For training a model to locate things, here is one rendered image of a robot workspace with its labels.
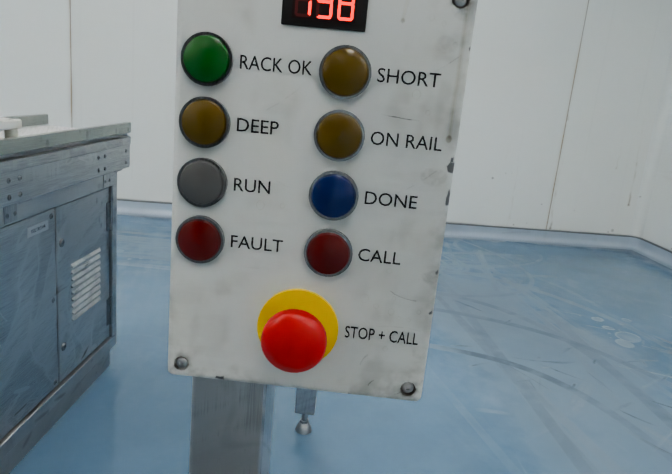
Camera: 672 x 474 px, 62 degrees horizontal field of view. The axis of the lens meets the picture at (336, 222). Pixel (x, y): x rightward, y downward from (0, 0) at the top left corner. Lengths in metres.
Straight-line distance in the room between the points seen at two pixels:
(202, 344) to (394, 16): 0.24
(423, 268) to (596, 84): 4.37
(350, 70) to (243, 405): 0.28
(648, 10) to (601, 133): 0.91
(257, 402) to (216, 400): 0.03
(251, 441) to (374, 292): 0.19
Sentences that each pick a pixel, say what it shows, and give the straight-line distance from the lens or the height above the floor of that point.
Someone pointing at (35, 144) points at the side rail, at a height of 0.83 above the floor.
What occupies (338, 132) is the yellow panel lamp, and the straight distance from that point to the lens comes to 0.33.
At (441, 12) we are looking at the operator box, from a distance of 0.34.
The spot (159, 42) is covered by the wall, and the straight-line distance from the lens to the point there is 4.19.
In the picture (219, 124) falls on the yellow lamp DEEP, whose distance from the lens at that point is 0.34.
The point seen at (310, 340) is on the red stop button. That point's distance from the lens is 0.34.
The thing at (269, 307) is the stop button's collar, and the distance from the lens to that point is 0.36.
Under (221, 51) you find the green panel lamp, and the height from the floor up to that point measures 1.04.
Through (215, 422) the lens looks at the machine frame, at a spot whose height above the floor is 0.75.
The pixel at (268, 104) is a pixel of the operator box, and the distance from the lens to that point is 0.34.
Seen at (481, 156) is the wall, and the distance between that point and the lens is 4.38.
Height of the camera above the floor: 1.02
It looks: 13 degrees down
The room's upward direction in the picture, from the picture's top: 6 degrees clockwise
